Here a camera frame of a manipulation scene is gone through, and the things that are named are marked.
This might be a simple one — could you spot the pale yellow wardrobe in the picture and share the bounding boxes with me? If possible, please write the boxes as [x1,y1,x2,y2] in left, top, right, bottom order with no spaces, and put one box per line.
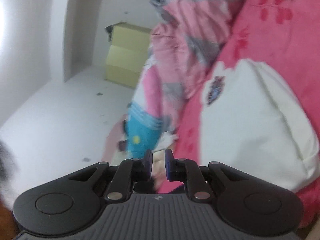
[105,22,153,88]

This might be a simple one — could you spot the white cloth garment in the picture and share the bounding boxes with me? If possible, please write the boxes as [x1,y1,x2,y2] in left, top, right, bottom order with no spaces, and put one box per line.
[156,132,179,150]

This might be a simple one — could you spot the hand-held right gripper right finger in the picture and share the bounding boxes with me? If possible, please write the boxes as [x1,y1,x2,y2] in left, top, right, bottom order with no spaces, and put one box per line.
[164,149,250,202]

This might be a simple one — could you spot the teal striped pink pillow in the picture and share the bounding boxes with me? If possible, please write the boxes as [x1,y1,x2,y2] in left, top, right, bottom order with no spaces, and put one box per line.
[124,65,170,159]

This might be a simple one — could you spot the white sweatshirt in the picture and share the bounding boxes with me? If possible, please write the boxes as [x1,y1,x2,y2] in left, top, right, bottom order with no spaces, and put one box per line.
[197,59,320,193]

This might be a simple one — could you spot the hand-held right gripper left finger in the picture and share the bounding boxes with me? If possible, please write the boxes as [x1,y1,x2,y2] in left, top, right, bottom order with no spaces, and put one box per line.
[69,149,153,201]

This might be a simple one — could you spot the pink grey quilt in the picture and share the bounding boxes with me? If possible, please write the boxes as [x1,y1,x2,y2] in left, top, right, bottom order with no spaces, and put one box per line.
[135,0,248,130]

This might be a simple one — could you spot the pink floral blanket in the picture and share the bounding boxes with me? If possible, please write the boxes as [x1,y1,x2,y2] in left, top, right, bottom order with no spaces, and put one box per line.
[155,0,320,230]

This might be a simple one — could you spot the pink white headboard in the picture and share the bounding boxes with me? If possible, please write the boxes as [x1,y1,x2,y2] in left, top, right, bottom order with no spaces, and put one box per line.
[101,114,130,165]

